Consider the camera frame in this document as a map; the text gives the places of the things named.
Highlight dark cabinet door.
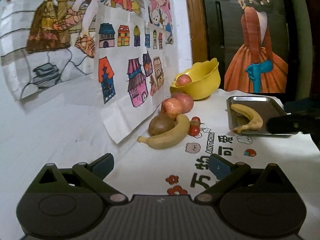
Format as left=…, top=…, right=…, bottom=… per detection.
left=204, top=0, right=290, bottom=94

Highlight metal baking tray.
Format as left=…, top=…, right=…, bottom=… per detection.
left=227, top=96, right=298, bottom=136

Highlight large brown kiwi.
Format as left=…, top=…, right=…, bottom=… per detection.
left=148, top=113, right=175, bottom=136

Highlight long yellow banana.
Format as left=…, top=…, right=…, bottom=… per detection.
left=137, top=114, right=190, bottom=150

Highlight orange dress lady poster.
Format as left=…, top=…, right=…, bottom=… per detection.
left=224, top=0, right=288, bottom=93

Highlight boy with fan drawing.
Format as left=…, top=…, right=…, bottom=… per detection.
left=1, top=0, right=144, bottom=100

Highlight small brown walnut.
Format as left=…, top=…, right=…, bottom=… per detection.
left=190, top=120, right=202, bottom=127

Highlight short yellow banana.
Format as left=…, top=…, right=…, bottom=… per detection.
left=231, top=103, right=264, bottom=134

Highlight red apple in bowl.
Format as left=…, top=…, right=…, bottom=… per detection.
left=176, top=74, right=192, bottom=87

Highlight yellow plastic colander bowl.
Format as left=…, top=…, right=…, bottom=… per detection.
left=170, top=58, right=221, bottom=100

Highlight brown wooden door frame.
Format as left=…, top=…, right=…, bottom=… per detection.
left=186, top=0, right=208, bottom=63

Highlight red apple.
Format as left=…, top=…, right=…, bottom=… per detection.
left=161, top=98, right=182, bottom=120
left=171, top=93, right=194, bottom=114
left=176, top=74, right=192, bottom=87

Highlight cherry tomato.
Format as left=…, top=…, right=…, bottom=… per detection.
left=188, top=125, right=200, bottom=137
left=191, top=116, right=201, bottom=122

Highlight colourful houses drawing paper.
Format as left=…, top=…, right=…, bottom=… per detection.
left=94, top=5, right=172, bottom=144

